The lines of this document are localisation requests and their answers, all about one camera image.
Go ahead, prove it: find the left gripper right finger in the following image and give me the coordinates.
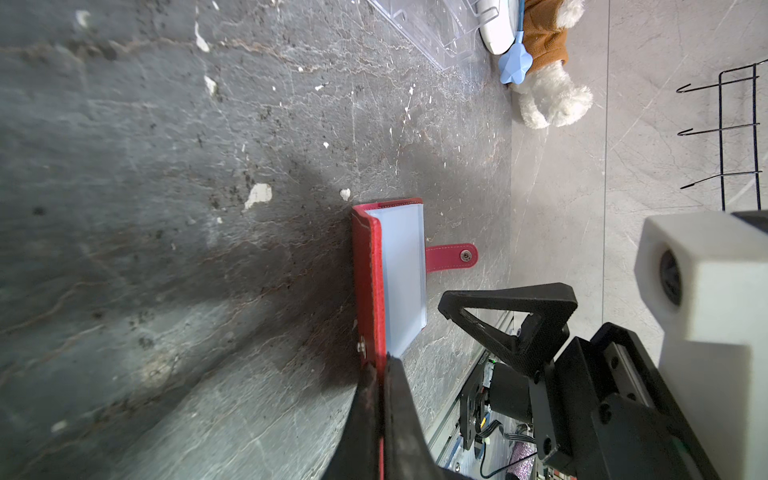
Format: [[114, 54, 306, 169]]
[[382, 356, 466, 479]]

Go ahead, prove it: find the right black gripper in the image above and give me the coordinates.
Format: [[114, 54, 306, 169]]
[[437, 282, 721, 480]]

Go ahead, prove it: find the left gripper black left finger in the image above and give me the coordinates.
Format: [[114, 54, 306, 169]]
[[322, 363, 382, 480]]

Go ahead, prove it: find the red card holder wallet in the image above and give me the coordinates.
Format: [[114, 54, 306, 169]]
[[351, 198, 479, 378]]

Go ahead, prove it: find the clear acrylic organizer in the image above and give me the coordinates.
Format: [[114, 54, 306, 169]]
[[369, 0, 499, 71]]

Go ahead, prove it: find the white teddy bear brown shirt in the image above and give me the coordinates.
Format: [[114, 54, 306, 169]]
[[512, 0, 593, 129]]

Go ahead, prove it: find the black wall hook rack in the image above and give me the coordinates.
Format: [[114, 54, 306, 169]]
[[675, 59, 767, 211]]

